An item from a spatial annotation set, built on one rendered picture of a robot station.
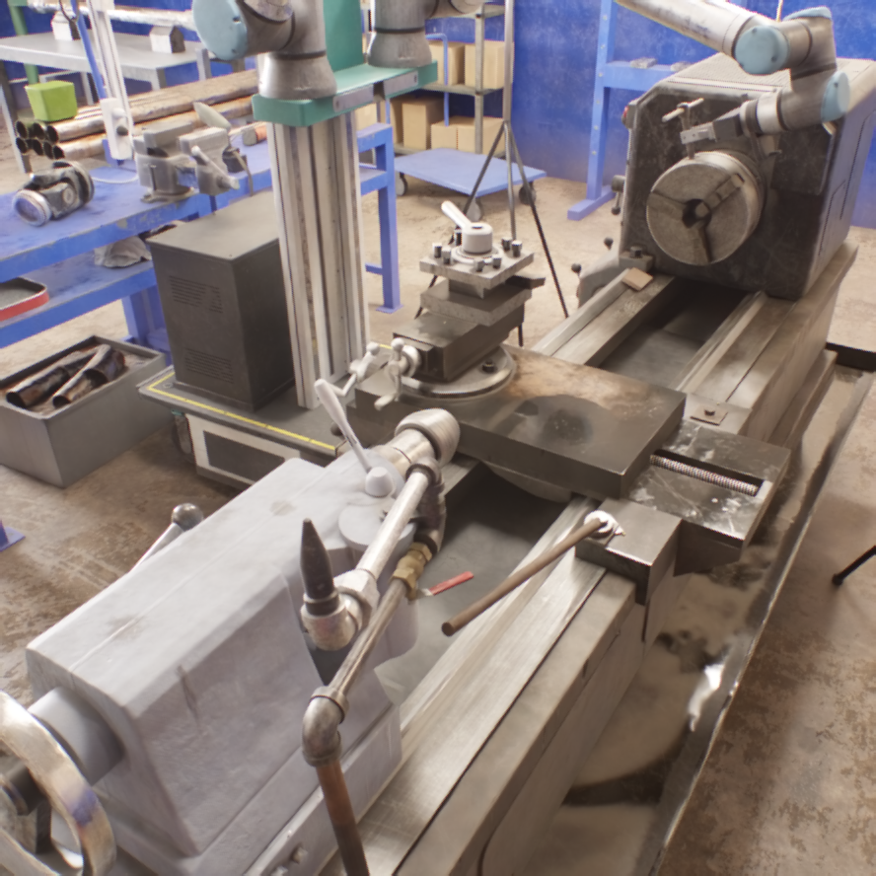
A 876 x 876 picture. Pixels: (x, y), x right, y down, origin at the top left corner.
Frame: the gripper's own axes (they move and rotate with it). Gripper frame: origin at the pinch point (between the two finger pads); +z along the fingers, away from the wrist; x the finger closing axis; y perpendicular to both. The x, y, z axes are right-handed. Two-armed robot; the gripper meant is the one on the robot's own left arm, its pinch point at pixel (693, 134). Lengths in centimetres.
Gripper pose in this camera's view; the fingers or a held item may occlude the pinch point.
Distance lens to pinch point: 220.4
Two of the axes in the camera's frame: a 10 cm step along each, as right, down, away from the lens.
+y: -3.1, -9.0, -3.1
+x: -6.2, 4.4, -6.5
